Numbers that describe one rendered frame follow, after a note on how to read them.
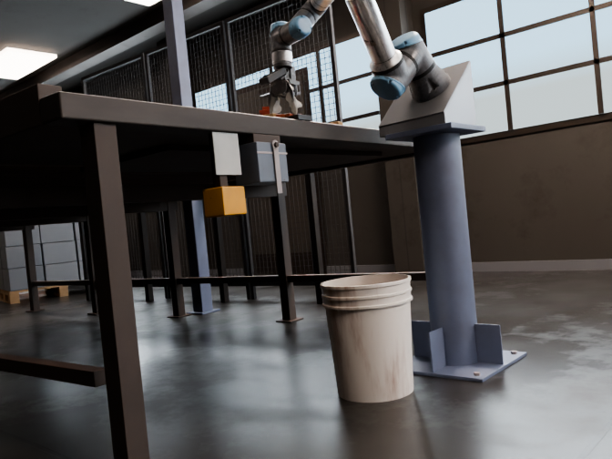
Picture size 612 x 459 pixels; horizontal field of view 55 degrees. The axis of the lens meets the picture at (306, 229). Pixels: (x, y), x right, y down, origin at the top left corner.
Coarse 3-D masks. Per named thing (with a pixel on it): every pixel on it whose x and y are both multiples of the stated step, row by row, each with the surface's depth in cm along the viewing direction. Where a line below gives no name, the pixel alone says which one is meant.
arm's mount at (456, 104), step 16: (464, 64) 215; (464, 80) 212; (448, 96) 206; (464, 96) 211; (400, 112) 219; (416, 112) 212; (432, 112) 205; (448, 112) 203; (464, 112) 211; (384, 128) 220; (400, 128) 215
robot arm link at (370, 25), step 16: (352, 0) 181; (368, 0) 181; (352, 16) 187; (368, 16) 184; (368, 32) 188; (384, 32) 189; (368, 48) 193; (384, 48) 192; (384, 64) 195; (400, 64) 196; (384, 80) 196; (400, 80) 198; (384, 96) 204; (400, 96) 202
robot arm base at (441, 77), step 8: (432, 64) 208; (424, 72) 208; (432, 72) 209; (440, 72) 211; (416, 80) 210; (424, 80) 209; (432, 80) 209; (440, 80) 210; (448, 80) 212; (416, 88) 212; (424, 88) 211; (432, 88) 211; (440, 88) 210; (416, 96) 214; (424, 96) 212; (432, 96) 211
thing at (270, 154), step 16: (240, 144) 177; (256, 144) 172; (272, 144) 177; (240, 160) 177; (256, 160) 173; (272, 160) 177; (240, 176) 177; (256, 176) 173; (272, 176) 177; (288, 176) 183
